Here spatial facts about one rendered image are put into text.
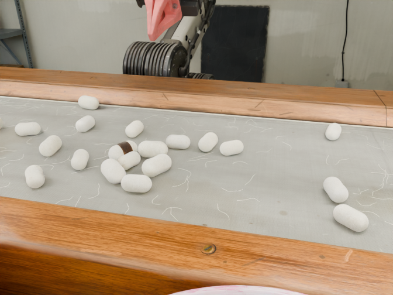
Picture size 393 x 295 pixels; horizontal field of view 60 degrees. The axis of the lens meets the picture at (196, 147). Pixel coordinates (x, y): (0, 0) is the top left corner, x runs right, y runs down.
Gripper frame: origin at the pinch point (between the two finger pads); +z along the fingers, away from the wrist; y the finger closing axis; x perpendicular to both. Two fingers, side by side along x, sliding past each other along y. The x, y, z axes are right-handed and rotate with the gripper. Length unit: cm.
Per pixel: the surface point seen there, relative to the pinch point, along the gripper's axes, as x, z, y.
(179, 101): 13.4, 2.4, 1.8
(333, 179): -0.1, 18.1, 24.1
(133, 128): 5.0, 12.3, -1.1
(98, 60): 163, -117, -117
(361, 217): -3.4, 22.6, 25.8
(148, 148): 1.7, 16.4, 3.1
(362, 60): 160, -128, 71
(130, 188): -2.4, 22.6, 3.9
